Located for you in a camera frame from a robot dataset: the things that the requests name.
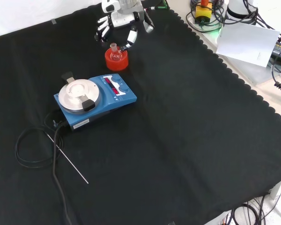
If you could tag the yellow stop button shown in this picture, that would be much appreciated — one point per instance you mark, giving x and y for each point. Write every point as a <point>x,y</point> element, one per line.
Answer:
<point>203,11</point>

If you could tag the clear cloth clip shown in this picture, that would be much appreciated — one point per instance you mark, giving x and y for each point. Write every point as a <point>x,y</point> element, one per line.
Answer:
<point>53,21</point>

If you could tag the clear glass round-bottom flask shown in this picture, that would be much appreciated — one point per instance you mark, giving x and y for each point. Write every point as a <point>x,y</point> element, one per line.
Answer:
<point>116,55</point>

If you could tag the thin metal probe rod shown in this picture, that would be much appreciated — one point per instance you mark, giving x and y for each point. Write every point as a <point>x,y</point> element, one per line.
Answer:
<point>70,161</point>

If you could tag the pale board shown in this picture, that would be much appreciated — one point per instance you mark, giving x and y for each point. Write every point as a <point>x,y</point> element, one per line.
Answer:
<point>246,43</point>

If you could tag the heater with blue base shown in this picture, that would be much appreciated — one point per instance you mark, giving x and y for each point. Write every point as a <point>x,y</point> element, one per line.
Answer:
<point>107,103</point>

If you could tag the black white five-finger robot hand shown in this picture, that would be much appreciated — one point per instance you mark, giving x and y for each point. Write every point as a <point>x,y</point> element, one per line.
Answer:
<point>121,20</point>

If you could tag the black bench cloth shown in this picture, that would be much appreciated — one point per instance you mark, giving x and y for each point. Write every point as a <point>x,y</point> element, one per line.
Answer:
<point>166,140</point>

